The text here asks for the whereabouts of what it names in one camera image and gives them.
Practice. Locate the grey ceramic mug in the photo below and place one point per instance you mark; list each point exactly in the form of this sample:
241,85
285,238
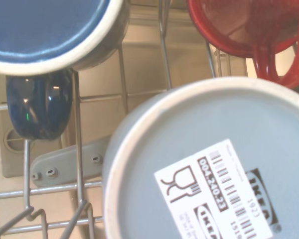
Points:
189,139

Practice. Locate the red speckled mug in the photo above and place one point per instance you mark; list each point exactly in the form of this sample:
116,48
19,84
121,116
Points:
239,25

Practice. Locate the dark blue mug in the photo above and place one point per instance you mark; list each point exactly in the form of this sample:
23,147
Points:
40,25

